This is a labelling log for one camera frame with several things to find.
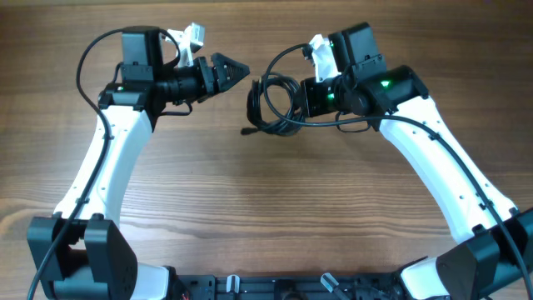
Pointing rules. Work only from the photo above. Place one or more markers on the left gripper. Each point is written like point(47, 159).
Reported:
point(221, 83)

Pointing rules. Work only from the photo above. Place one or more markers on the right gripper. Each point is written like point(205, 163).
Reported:
point(310, 89)

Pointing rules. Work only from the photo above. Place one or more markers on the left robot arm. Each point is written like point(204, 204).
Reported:
point(79, 251)

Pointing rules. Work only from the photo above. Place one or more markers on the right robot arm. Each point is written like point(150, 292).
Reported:
point(493, 237)

